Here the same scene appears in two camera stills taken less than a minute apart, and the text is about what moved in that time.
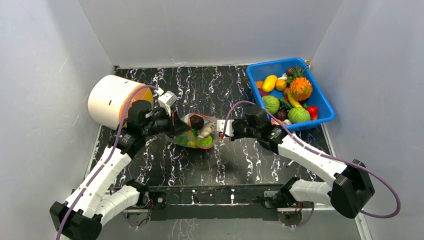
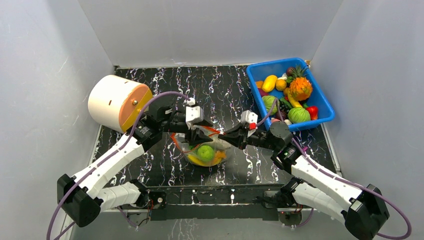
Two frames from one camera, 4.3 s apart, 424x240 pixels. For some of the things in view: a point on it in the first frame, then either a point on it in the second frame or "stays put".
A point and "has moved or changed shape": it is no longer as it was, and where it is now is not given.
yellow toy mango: [269, 83] stays put
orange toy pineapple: [300, 88] stays put
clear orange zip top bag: [204, 133] has moved or changed shape
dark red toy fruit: [280, 115] stays put
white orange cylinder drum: [110, 97] stays put
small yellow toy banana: [293, 102] stays put
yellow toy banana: [192, 144] has moved or changed shape
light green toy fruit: [207, 141] has moved or changed shape
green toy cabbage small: [271, 103] stays put
